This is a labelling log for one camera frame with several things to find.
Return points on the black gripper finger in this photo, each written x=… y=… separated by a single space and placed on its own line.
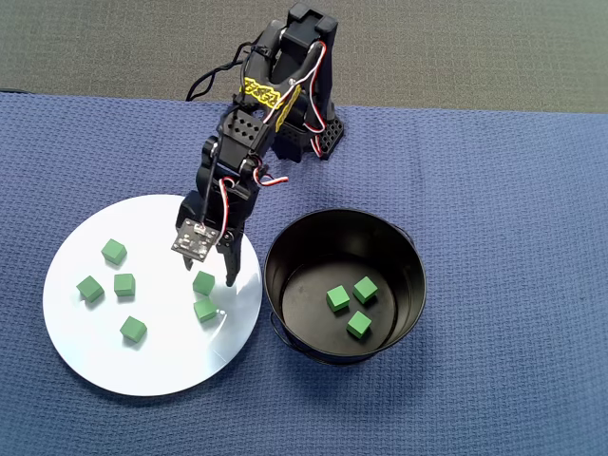
x=189 y=263
x=232 y=256

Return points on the green cube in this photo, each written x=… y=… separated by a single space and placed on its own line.
x=359 y=325
x=205 y=309
x=90 y=289
x=337 y=298
x=204 y=282
x=133 y=329
x=365 y=289
x=124 y=284
x=114 y=252

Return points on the white round plate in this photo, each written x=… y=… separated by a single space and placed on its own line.
x=166 y=356

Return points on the black metal bucket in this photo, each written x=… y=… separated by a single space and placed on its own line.
x=404 y=266

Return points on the blue woven tablecloth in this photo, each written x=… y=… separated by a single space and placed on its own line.
x=475 y=237

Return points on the small camera circuit board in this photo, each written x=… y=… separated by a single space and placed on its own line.
x=195 y=242

